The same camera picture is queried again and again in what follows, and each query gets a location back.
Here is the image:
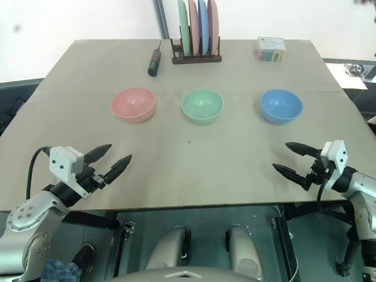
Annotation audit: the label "silver right robot leg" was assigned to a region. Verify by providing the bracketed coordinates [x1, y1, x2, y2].
[225, 225, 264, 281]

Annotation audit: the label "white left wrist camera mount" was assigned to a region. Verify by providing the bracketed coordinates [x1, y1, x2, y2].
[49, 146, 89, 200]

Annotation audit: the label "pink plate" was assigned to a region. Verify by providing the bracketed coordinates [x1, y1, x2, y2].
[207, 0, 220, 55]
[187, 0, 200, 56]

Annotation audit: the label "green plastic bowl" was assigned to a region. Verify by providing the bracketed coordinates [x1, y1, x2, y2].
[180, 89, 224, 125]

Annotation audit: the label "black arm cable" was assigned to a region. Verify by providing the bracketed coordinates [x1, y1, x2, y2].
[316, 167, 347, 217]
[26, 146, 53, 201]

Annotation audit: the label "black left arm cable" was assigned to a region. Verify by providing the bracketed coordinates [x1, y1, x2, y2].
[26, 146, 53, 201]

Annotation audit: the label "silver robot leg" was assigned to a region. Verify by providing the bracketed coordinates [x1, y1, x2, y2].
[145, 225, 192, 270]
[225, 225, 264, 281]

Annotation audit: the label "silver left robot leg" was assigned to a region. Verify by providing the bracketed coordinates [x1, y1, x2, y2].
[145, 225, 192, 270]

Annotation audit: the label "blue plate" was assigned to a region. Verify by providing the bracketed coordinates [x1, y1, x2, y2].
[197, 0, 211, 56]

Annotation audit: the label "blue plaid trouser leg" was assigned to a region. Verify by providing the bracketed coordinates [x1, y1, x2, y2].
[40, 258, 82, 282]

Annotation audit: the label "tangled black cables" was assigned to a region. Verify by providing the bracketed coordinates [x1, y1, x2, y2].
[344, 62, 373, 79]

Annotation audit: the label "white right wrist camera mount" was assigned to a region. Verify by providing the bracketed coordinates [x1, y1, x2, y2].
[320, 140, 348, 192]

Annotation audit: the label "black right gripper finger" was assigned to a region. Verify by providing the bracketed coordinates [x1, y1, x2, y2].
[285, 142, 322, 161]
[272, 163, 313, 191]

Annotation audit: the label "dark wooden plate rack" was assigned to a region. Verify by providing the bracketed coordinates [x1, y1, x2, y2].
[170, 25, 222, 65]

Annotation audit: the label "pink plastic bowl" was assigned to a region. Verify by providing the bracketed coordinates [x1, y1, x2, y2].
[109, 86, 157, 123]

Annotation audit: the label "black shoe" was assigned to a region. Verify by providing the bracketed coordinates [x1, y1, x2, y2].
[71, 243, 96, 276]

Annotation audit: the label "green plate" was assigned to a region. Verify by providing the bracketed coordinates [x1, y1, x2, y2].
[177, 0, 190, 56]

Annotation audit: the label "black screwdriver with red band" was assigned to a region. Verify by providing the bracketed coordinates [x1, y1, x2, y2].
[147, 39, 163, 78]

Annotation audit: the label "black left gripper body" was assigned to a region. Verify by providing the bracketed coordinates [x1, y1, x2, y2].
[75, 162, 106, 195]

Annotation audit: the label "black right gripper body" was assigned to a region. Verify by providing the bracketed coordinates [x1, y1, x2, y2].
[304, 158, 335, 192]

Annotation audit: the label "clear box of coloured clips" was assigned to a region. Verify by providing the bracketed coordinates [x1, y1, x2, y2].
[257, 36, 287, 63]

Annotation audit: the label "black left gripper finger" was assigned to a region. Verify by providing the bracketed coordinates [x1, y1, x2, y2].
[102, 154, 133, 186]
[84, 143, 113, 165]

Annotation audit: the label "silver robot torso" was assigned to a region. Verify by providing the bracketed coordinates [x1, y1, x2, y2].
[105, 266, 265, 282]

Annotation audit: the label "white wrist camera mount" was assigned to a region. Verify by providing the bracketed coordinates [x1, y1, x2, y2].
[320, 140, 348, 192]
[49, 146, 89, 200]

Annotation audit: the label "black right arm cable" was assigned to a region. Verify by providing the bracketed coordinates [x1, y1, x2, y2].
[316, 167, 347, 217]

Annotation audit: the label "blue plastic bowl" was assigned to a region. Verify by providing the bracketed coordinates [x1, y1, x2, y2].
[260, 89, 304, 125]

